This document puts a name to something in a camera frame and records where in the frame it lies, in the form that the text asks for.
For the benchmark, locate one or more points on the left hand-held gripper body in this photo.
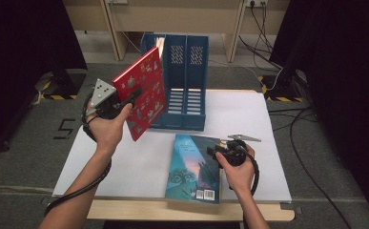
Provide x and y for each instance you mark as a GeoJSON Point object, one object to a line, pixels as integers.
{"type": "Point", "coordinates": [104, 98]}

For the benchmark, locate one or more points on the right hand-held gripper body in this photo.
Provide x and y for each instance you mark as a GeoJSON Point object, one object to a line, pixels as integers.
{"type": "Point", "coordinates": [233, 154]}

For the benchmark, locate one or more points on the red book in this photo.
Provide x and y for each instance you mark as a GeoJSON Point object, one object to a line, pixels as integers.
{"type": "Point", "coordinates": [147, 79]}

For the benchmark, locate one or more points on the teal book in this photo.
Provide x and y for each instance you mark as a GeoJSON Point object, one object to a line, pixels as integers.
{"type": "Point", "coordinates": [191, 168]}

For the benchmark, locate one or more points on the yellow book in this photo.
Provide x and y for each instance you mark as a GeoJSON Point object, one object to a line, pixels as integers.
{"type": "Point", "coordinates": [221, 189]}

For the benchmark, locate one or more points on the blue file rack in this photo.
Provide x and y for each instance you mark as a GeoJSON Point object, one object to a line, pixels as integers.
{"type": "Point", "coordinates": [188, 79]}

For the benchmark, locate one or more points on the white picture book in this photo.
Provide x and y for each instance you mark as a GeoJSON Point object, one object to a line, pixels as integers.
{"type": "Point", "coordinates": [160, 44]}

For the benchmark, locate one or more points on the person's right hand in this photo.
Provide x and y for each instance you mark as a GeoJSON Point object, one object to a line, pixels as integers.
{"type": "Point", "coordinates": [241, 178]}

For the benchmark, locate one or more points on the person's left hand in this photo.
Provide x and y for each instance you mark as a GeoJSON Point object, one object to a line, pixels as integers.
{"type": "Point", "coordinates": [109, 132]}

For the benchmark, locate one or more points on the stand base with hazard tape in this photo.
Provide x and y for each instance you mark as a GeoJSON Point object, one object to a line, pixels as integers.
{"type": "Point", "coordinates": [66, 86]}
{"type": "Point", "coordinates": [280, 92]}

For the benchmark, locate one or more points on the white table board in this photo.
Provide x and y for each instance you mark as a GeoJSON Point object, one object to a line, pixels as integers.
{"type": "Point", "coordinates": [134, 168]}

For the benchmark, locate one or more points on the black curtain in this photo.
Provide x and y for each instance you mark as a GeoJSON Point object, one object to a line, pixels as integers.
{"type": "Point", "coordinates": [20, 63]}
{"type": "Point", "coordinates": [347, 79]}

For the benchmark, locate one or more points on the beige wooden desk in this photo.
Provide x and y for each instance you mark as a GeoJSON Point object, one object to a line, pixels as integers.
{"type": "Point", "coordinates": [179, 16]}

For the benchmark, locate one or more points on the wall power socket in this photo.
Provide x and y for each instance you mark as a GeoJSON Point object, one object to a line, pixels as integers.
{"type": "Point", "coordinates": [256, 2]}

